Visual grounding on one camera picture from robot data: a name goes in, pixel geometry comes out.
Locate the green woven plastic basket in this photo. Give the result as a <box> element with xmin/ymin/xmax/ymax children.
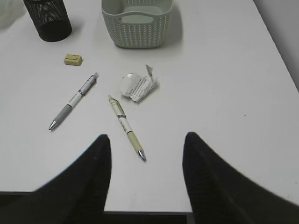
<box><xmin>101</xmin><ymin>0</ymin><xmax>173</xmax><ymax>49</ymax></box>

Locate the black mesh pen holder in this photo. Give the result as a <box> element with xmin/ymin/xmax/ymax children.
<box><xmin>24</xmin><ymin>0</ymin><xmax>72</xmax><ymax>42</ymax></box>

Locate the white waste paper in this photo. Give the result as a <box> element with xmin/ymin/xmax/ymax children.
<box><xmin>119</xmin><ymin>65</ymin><xmax>158</xmax><ymax>103</ymax></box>

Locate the yellow eraser near basket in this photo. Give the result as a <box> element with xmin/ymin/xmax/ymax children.
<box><xmin>64</xmin><ymin>54</ymin><xmax>83</xmax><ymax>66</ymax></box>

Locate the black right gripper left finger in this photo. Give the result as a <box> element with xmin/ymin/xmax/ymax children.
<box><xmin>0</xmin><ymin>134</ymin><xmax>111</xmax><ymax>224</ymax></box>

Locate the pale green wavy plate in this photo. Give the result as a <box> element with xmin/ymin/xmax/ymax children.
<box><xmin>0</xmin><ymin>0</ymin><xmax>26</xmax><ymax>30</ymax></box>

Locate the grey and white pen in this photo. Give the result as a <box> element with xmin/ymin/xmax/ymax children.
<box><xmin>49</xmin><ymin>72</ymin><xmax>99</xmax><ymax>131</ymax></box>

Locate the beige grip pen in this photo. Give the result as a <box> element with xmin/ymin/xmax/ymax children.
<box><xmin>108</xmin><ymin>95</ymin><xmax>146</xmax><ymax>162</ymax></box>

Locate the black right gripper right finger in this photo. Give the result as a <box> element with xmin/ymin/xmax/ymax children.
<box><xmin>182</xmin><ymin>132</ymin><xmax>299</xmax><ymax>224</ymax></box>

